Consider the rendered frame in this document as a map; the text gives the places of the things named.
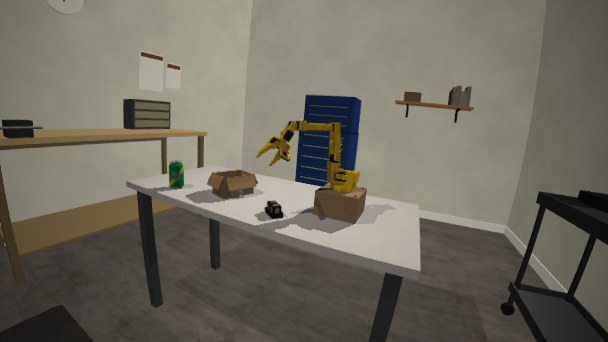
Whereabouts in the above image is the green drink can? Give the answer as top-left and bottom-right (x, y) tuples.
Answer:
(169, 161), (184, 189)

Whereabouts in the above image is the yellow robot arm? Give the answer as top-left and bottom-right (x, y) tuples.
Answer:
(280, 120), (357, 193)

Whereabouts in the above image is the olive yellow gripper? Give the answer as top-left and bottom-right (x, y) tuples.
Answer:
(256, 136), (291, 166)

